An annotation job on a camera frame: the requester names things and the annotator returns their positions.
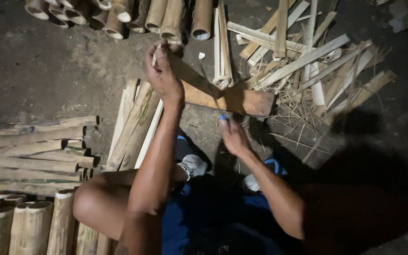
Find person's right hand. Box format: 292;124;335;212
219;116;253;158

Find person's left hand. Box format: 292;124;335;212
144;40;185;107

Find blue-handled knife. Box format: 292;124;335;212
198;58;230;123

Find dark bamboo strip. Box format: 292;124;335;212
152;42;224;100

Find wooden chopping block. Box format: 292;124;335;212
182;81;275;118

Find pile of cut bamboo tubes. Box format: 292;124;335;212
24;0;214;42

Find black blue sandal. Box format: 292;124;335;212
261;157;289;178
174;128;213;172

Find white sock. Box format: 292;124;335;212
243;173;261;192
177;154;209;182

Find narrow pale bamboo slat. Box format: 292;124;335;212
134;99;164;169

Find wide green-streaked bamboo slat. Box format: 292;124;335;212
105;82;161;173

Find heap of split bamboo offcuts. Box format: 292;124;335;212
213;0;398;125

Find blue shorts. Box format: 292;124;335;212
161;182;275;255

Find person's left leg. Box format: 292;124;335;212
73;164;190;255

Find stack of long bamboo slats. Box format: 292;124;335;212
0;115;100;197

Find row of thick bamboo tubes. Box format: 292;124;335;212
0;189;117;255

